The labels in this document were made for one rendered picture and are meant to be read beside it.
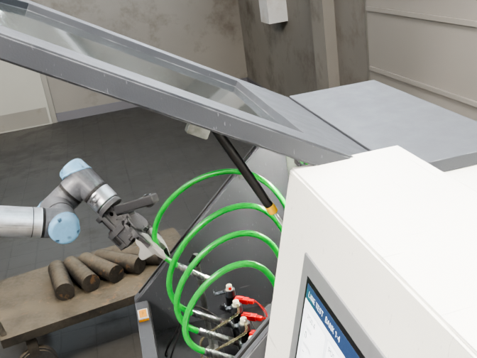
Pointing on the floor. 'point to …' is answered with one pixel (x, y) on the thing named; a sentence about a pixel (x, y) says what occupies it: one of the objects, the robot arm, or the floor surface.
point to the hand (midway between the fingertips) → (165, 251)
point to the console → (383, 252)
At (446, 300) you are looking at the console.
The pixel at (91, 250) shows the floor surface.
